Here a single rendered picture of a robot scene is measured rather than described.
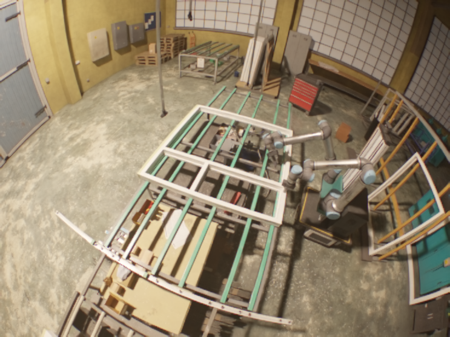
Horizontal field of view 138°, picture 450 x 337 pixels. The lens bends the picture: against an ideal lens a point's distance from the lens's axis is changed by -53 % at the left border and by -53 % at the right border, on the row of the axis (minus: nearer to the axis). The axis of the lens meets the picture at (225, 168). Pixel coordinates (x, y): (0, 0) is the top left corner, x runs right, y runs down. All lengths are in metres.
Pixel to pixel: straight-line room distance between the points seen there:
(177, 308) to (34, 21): 6.87
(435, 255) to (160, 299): 4.49
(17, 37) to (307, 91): 7.90
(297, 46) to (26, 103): 9.67
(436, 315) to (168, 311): 3.97
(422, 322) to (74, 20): 10.80
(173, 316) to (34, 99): 6.17
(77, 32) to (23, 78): 2.26
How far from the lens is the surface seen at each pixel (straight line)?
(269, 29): 8.55
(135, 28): 8.76
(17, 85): 6.26
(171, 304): 1.77
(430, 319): 4.17
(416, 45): 10.41
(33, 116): 6.53
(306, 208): 2.72
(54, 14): 6.43
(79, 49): 7.22
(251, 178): 1.93
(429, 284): 4.50
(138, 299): 1.84
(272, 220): 1.70
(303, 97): 5.30
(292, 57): 8.65
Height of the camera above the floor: 2.38
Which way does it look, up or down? 48 degrees down
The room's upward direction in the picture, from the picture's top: 8 degrees clockwise
